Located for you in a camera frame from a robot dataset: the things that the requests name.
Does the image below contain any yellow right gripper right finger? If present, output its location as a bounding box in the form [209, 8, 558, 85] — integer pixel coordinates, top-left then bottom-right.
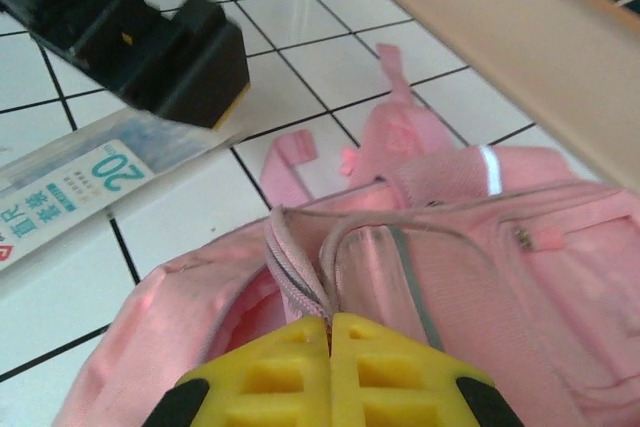
[330, 312, 526, 427]

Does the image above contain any packaged 20 cm ruler set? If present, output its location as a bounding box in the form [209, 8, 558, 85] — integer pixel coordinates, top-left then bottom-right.
[0, 109, 244, 288]

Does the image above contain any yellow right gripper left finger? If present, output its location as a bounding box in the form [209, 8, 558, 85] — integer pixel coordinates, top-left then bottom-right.
[147, 316, 334, 427]

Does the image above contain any pink student backpack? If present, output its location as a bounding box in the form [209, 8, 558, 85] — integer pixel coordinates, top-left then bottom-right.
[64, 42, 640, 427]

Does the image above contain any beige wooden enclosure frame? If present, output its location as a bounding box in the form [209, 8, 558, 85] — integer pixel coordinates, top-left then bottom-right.
[332, 0, 640, 193]

